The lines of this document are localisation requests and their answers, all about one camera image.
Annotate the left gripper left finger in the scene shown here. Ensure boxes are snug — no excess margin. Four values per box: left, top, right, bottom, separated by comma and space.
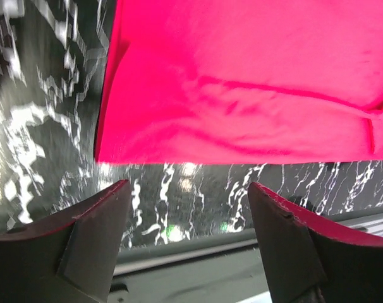
0, 180, 131, 302

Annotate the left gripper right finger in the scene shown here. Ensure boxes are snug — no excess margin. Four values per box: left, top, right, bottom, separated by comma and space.
248, 182, 383, 302

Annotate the magenta t shirt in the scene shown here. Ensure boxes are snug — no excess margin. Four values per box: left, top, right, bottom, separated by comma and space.
95, 1, 383, 164

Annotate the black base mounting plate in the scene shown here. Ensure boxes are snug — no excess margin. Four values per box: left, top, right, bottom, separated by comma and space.
107, 229, 272, 302

